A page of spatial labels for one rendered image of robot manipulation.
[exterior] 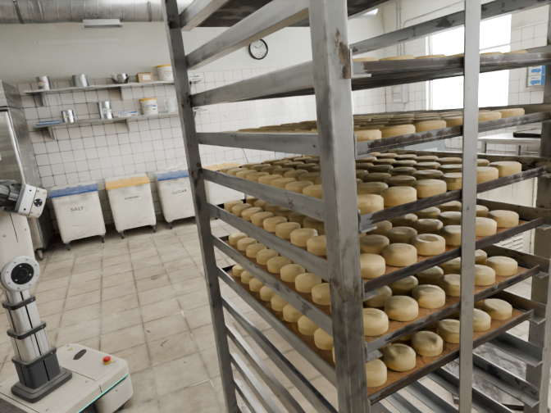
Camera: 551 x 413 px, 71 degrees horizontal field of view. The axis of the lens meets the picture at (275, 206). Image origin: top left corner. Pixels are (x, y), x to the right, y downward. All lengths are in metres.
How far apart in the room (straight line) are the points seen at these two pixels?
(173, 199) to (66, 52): 2.34
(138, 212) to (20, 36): 2.60
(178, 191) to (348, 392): 5.01
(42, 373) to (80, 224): 3.37
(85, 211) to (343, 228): 5.07
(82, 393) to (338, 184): 1.95
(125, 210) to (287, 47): 3.55
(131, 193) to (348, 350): 4.98
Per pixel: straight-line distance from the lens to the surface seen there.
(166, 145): 6.04
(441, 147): 2.60
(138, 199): 5.41
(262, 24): 0.63
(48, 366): 2.31
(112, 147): 5.99
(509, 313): 0.86
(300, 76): 0.54
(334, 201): 0.45
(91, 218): 5.46
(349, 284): 0.49
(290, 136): 0.58
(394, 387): 0.66
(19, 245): 2.06
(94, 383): 2.28
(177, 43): 1.02
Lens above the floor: 1.46
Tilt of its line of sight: 14 degrees down
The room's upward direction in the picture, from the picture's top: 6 degrees counter-clockwise
